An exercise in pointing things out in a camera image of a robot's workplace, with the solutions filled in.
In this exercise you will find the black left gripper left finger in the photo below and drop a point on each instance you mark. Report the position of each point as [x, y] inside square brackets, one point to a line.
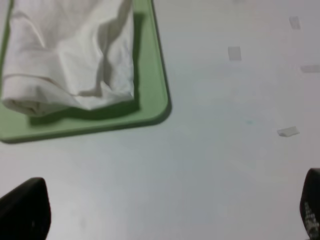
[25, 211]

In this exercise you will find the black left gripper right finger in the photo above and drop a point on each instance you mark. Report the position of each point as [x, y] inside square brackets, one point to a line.
[309, 206]

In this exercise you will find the white short sleeve t-shirt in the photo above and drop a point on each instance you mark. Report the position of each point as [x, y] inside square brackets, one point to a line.
[68, 54]

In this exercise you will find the green plastic tray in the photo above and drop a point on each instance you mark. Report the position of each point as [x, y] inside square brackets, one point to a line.
[151, 104]

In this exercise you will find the clear tape piece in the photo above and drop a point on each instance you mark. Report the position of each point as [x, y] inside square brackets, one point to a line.
[288, 132]

